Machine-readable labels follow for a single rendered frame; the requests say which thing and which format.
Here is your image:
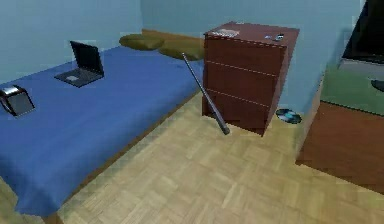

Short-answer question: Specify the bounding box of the black alarm clock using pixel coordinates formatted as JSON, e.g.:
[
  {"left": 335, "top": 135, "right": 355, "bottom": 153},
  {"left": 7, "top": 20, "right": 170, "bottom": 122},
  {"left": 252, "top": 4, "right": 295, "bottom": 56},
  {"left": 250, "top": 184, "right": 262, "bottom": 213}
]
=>
[{"left": 0, "top": 84, "right": 36, "bottom": 117}]

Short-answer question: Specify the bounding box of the black oval object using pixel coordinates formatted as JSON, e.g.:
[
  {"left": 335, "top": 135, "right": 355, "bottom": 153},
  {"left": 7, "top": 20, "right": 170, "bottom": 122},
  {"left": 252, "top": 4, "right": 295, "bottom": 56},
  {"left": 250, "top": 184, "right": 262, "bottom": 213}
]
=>
[{"left": 370, "top": 79, "right": 384, "bottom": 93}]

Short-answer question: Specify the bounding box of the brown green-topped cabinet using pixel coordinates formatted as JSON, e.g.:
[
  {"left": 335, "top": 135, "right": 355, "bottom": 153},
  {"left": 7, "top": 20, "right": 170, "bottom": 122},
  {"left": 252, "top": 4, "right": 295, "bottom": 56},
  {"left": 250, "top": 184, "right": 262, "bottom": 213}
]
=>
[{"left": 295, "top": 64, "right": 384, "bottom": 195}]

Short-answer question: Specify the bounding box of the black baseball bat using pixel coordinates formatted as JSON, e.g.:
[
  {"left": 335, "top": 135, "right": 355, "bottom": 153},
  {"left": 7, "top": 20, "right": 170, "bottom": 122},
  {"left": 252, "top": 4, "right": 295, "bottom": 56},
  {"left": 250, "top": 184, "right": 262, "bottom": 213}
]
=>
[{"left": 181, "top": 52, "right": 231, "bottom": 136}]

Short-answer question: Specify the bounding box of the olive green pillow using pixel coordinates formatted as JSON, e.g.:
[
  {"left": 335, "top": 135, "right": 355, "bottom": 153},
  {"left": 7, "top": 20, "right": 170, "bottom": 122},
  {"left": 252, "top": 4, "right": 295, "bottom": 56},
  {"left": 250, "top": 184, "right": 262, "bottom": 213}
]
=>
[
  {"left": 158, "top": 44, "right": 206, "bottom": 62},
  {"left": 118, "top": 33, "right": 165, "bottom": 52}
]

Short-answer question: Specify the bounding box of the blue bed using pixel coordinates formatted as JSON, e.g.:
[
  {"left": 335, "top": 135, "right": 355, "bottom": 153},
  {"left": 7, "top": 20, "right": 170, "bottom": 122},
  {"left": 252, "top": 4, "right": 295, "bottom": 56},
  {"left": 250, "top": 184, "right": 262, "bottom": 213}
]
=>
[{"left": 0, "top": 29, "right": 206, "bottom": 224}]

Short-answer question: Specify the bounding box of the grey flat book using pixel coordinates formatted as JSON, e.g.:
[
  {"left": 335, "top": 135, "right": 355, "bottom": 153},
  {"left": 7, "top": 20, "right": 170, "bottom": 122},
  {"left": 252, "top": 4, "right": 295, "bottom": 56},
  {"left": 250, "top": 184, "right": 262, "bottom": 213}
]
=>
[{"left": 208, "top": 28, "right": 240, "bottom": 38}]

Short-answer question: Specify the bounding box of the black television set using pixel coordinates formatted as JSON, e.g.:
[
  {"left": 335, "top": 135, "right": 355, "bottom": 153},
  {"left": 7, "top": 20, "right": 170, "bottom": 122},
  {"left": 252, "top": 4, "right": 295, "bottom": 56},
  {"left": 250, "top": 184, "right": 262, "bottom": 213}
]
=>
[{"left": 338, "top": 0, "right": 384, "bottom": 80}]

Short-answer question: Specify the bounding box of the black laptop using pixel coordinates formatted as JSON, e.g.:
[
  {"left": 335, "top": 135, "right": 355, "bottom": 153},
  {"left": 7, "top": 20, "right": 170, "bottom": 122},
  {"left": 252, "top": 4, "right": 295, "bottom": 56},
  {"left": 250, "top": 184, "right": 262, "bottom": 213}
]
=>
[{"left": 54, "top": 40, "right": 105, "bottom": 89}]

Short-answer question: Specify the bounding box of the shiny compact disc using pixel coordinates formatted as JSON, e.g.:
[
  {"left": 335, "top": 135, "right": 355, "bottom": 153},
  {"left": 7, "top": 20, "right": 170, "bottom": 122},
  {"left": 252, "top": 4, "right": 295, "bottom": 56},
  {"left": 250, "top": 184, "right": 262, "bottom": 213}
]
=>
[{"left": 275, "top": 108, "right": 303, "bottom": 125}]

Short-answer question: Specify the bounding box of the dark red chest of drawers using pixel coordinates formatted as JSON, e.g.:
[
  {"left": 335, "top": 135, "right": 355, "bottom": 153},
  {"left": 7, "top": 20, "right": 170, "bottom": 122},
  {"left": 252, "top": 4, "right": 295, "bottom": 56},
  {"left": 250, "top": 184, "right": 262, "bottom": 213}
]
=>
[{"left": 201, "top": 21, "right": 300, "bottom": 137}]

